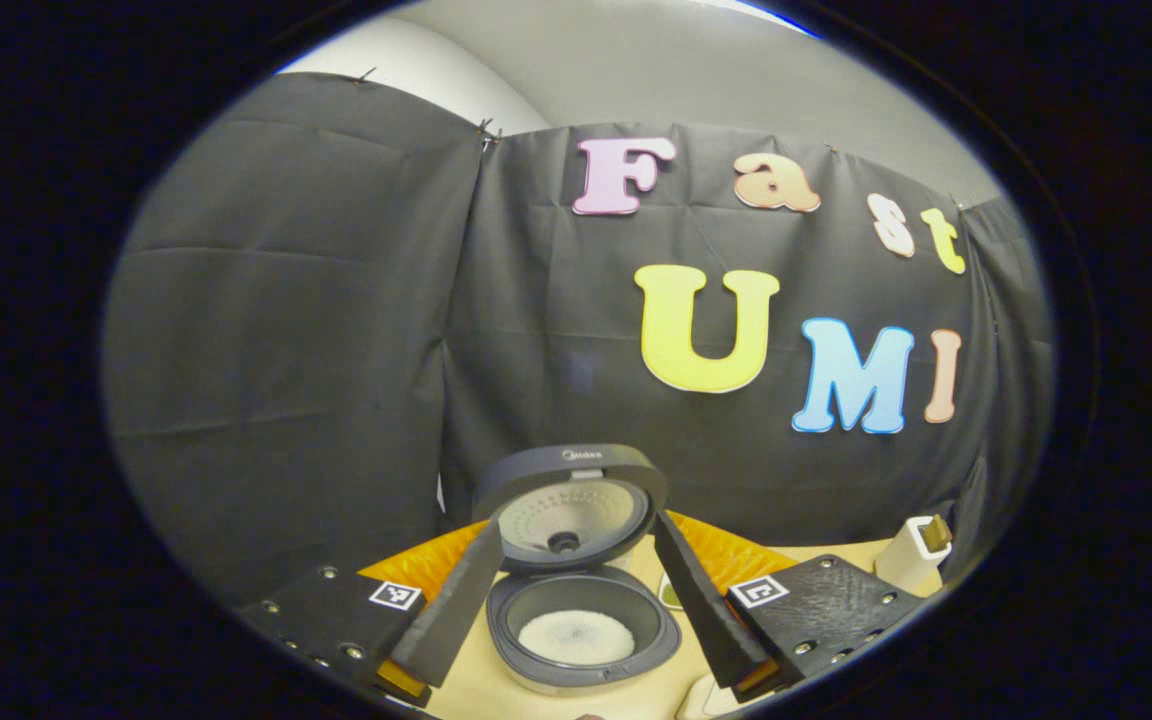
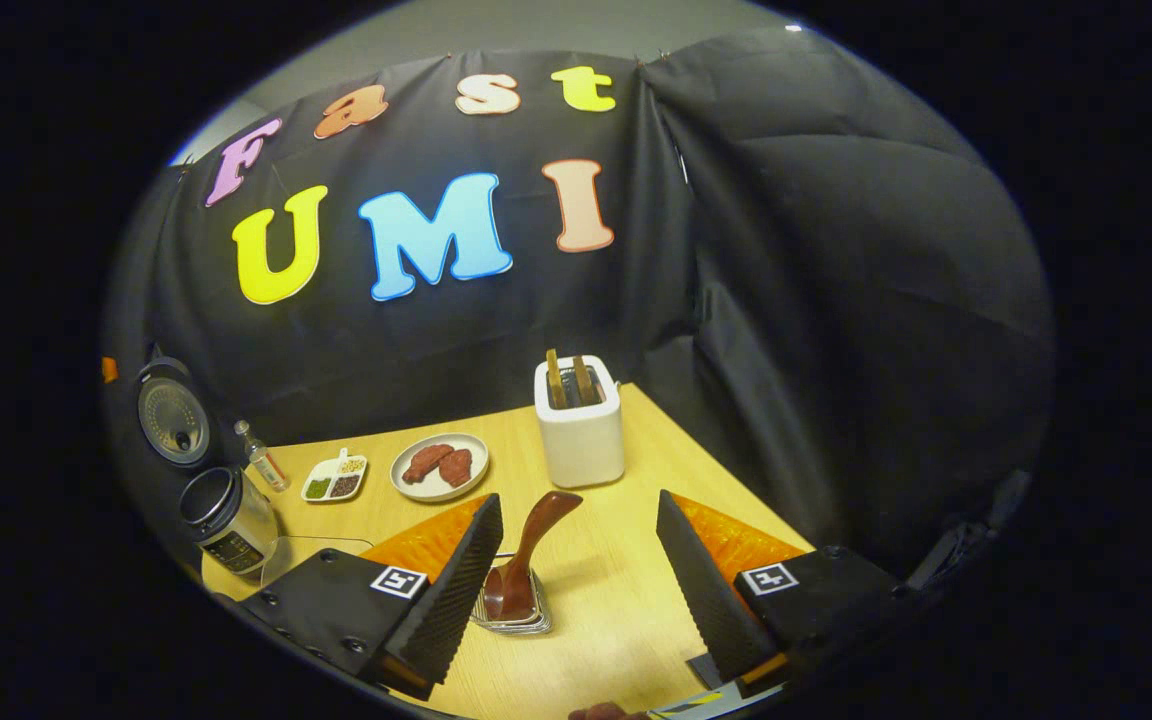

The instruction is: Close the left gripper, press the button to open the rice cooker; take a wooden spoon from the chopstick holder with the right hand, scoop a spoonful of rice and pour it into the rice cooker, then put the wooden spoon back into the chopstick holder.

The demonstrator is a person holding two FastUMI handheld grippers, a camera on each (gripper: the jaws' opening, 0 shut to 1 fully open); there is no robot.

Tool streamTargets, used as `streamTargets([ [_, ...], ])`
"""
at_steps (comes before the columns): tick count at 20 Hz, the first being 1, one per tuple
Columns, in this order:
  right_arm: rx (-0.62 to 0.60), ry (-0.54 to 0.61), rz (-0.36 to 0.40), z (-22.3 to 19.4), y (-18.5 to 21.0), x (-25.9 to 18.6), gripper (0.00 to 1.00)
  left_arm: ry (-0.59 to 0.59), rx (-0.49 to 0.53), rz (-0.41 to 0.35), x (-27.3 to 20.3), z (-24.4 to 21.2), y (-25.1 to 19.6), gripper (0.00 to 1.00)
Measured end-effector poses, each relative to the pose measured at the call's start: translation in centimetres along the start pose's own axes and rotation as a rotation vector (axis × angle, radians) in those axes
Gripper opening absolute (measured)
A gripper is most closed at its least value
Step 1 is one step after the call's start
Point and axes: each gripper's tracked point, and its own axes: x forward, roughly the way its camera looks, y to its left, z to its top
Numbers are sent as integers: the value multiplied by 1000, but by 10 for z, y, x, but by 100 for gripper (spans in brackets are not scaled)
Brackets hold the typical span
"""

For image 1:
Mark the white divided dish of beans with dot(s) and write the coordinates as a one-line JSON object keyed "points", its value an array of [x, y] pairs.
{"points": [[671, 595]]}

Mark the dark grey rice cooker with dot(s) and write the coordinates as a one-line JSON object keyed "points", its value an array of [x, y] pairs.
{"points": [[576, 470]]}

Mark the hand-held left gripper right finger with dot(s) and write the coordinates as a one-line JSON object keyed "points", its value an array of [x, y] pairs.
{"points": [[701, 600]]}

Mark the white chopstick holder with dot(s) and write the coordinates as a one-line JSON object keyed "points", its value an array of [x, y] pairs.
{"points": [[904, 562]]}

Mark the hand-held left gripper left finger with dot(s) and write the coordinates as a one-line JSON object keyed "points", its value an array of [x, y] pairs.
{"points": [[456, 610]]}

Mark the white rice pile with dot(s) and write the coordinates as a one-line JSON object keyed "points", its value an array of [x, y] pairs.
{"points": [[576, 640]]}

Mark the black backdrop cloth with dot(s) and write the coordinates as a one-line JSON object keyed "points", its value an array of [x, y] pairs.
{"points": [[286, 350]]}

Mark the cream tray of rice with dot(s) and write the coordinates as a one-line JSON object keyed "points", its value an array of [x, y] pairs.
{"points": [[711, 702]]}

